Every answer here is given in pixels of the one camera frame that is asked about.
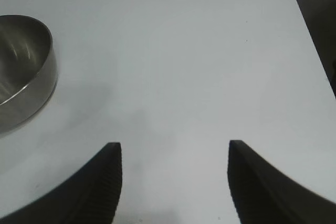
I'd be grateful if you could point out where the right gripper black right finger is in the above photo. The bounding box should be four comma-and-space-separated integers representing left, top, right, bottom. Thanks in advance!
227, 140, 336, 224

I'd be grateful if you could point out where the stainless steel mixing bowl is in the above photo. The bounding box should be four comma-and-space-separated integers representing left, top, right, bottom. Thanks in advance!
0, 15, 58, 133

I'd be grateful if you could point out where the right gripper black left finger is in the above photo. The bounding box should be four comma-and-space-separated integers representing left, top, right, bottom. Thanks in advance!
0, 142, 123, 224

